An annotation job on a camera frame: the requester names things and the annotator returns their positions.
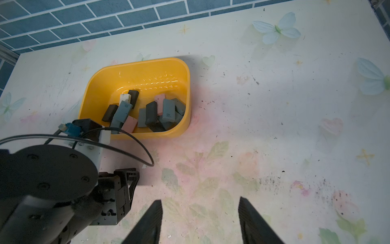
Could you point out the light blue eraser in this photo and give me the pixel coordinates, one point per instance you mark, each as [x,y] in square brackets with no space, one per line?
[123,111]

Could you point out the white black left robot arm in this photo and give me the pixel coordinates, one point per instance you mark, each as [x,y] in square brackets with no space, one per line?
[51,193]

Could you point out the pink eraser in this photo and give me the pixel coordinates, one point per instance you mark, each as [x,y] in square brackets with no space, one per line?
[130,124]
[159,99]

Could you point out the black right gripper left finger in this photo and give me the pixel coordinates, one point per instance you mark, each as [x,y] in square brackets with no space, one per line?
[147,230]

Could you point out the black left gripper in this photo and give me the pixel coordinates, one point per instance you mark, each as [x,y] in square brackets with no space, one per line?
[115,192]

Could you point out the grey eraser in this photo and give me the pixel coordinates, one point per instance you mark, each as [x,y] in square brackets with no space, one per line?
[142,118]

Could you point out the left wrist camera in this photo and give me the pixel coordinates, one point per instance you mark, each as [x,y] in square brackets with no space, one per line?
[90,130]

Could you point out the pink eraser bottom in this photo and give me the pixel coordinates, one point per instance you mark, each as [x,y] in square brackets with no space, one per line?
[130,124]

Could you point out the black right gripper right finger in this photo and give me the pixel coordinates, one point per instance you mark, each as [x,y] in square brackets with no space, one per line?
[254,228]

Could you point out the black eraser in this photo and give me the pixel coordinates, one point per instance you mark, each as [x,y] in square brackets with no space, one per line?
[110,112]
[157,127]
[135,95]
[151,114]

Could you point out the teal eraser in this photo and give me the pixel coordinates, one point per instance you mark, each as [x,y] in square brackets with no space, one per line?
[179,106]
[116,124]
[178,118]
[168,110]

